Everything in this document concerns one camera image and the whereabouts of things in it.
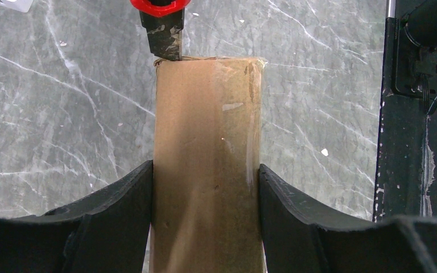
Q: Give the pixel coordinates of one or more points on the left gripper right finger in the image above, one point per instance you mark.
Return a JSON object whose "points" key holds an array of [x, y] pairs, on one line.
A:
{"points": [[301, 234]]}

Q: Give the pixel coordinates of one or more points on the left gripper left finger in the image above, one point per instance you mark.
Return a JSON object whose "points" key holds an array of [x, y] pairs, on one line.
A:
{"points": [[105, 231]]}

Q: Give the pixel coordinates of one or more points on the brown cardboard express box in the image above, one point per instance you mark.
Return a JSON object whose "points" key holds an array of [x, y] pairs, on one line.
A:
{"points": [[205, 212]]}

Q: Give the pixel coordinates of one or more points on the red black utility knife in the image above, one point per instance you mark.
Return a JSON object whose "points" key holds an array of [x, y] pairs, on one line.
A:
{"points": [[164, 22]]}

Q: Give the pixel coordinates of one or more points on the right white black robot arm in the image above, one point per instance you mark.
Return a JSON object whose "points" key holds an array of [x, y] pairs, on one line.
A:
{"points": [[421, 26]]}

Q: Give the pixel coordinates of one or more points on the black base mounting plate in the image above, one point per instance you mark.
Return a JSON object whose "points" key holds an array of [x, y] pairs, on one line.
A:
{"points": [[406, 171]]}

